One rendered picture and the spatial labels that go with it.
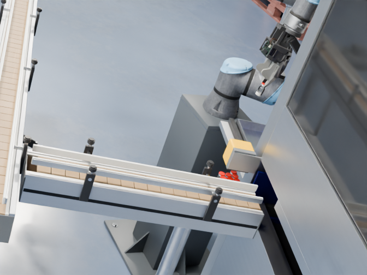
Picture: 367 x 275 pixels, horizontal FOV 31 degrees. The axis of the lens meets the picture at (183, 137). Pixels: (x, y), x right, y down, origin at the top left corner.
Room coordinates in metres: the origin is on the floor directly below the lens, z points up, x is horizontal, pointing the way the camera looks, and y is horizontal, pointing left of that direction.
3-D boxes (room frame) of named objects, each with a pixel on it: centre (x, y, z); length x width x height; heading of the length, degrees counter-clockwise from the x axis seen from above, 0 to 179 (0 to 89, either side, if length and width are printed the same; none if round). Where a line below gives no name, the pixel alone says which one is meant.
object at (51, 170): (1.57, 0.05, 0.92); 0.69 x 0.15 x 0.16; 109
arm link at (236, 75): (2.51, -0.11, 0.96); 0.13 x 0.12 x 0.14; 89
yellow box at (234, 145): (1.80, -0.18, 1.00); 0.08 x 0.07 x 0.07; 19
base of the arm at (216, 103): (2.51, -0.10, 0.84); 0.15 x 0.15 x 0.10
